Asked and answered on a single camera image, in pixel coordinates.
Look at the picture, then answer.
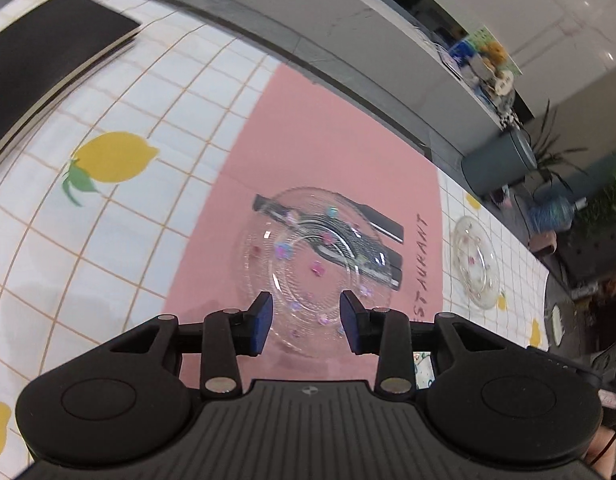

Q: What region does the large floral glass plate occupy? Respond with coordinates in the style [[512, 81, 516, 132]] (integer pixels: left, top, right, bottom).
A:
[[450, 216, 501, 310]]

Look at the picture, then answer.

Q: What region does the blue water jug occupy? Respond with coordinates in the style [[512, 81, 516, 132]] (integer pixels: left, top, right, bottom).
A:
[[530, 196, 586, 233]]

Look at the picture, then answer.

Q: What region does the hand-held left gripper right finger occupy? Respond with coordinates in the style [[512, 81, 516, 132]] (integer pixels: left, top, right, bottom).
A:
[[339, 290, 511, 396]]

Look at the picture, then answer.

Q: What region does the woven basket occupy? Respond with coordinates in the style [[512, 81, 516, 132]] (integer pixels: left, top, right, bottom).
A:
[[468, 55, 493, 81]]

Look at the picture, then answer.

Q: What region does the potted long-leaf plant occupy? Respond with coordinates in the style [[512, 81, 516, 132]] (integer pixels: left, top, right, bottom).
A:
[[525, 100, 588, 201]]

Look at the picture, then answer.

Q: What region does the black notebook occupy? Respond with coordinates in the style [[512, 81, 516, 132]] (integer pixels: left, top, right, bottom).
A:
[[0, 0, 143, 165]]

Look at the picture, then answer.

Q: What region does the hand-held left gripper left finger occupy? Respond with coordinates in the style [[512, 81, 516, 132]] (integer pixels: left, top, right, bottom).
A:
[[108, 291, 275, 397]]

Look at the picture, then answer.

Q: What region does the decorative plate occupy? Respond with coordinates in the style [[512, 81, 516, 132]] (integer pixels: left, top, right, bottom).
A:
[[492, 67, 516, 96]]

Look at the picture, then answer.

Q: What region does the grey trash can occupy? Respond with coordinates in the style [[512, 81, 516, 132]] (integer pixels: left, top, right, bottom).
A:
[[460, 127, 538, 196]]

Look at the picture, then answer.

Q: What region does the pink space heater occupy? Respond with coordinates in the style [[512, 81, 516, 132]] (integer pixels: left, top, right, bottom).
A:
[[528, 230, 558, 256]]

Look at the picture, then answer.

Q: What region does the marble media console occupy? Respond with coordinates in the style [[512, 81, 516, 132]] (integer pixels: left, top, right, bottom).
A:
[[268, 0, 533, 161]]

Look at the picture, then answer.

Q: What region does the painted canvas picture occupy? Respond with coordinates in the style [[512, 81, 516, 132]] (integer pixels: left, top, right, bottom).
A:
[[448, 27, 521, 76]]

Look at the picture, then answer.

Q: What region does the checked lemon print tablecloth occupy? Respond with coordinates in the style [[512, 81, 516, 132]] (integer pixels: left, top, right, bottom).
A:
[[0, 0, 551, 480]]

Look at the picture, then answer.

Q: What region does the green vine plant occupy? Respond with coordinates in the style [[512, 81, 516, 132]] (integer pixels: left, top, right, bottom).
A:
[[572, 165, 616, 241]]

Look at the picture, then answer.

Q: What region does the pink placemat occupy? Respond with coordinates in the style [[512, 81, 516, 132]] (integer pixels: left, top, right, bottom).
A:
[[163, 65, 446, 396]]

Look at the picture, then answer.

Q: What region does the white painted plate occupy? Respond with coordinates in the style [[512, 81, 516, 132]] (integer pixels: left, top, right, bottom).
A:
[[413, 351, 437, 391]]

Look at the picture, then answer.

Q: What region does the small floral glass plate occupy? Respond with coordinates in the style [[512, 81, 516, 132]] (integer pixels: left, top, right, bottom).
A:
[[235, 186, 403, 360]]

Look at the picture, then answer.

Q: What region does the white stool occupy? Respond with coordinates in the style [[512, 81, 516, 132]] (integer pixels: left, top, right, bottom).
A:
[[545, 302, 568, 346]]

